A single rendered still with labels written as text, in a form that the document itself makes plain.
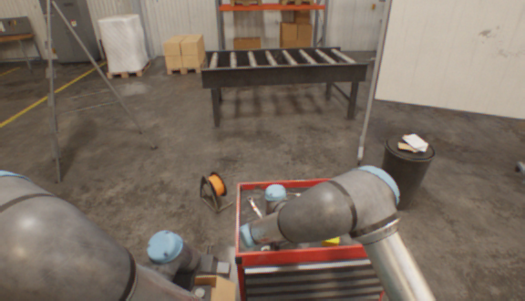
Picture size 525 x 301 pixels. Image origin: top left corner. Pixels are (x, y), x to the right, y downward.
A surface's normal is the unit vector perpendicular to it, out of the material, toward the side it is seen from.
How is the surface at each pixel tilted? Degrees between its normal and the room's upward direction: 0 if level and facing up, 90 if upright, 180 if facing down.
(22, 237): 35
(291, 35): 90
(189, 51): 90
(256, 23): 90
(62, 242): 44
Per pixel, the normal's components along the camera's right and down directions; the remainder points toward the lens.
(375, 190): 0.28, -0.43
